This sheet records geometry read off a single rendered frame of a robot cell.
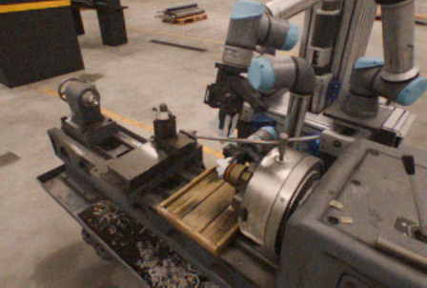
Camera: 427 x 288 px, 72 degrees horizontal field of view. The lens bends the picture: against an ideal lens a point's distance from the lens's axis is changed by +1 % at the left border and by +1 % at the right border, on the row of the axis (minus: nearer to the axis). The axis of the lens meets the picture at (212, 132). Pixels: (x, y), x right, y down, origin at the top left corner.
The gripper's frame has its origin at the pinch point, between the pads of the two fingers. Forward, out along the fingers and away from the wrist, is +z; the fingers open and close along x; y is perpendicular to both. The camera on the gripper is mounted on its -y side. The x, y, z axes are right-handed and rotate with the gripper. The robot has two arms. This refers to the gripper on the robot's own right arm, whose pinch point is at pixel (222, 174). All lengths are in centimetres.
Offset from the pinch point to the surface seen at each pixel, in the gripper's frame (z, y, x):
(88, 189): 13, 87, -49
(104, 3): -283, 534, -19
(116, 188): 19.7, 39.0, -15.4
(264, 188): 7.7, -20.7, 11.4
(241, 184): 2.5, -9.8, 3.0
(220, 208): -2.1, 2.2, -19.3
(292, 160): -2.6, -22.9, 15.9
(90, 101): 0, 87, 1
